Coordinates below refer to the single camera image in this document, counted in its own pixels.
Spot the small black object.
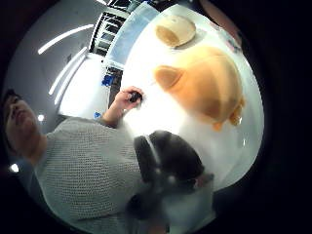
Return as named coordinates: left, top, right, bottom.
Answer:
left=129, top=91, right=143, bottom=103

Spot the blue object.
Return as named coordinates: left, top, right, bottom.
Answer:
left=100, top=74, right=115, bottom=88

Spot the translucent glass partition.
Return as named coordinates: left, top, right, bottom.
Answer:
left=102, top=2, right=161, bottom=71

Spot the long ceiling light strip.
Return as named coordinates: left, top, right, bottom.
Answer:
left=48, top=46, right=90, bottom=97
left=37, top=23, right=96, bottom=56
left=53, top=56, right=88, bottom=107

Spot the black framed window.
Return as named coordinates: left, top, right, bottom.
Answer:
left=89, top=11, right=132, bottom=57

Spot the orange plush toy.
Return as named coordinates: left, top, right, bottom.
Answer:
left=152, top=45, right=247, bottom=133

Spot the beige wooden bowl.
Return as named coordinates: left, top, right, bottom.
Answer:
left=154, top=14, right=198, bottom=50

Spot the the person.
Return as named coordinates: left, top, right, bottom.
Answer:
left=1, top=87, right=217, bottom=234

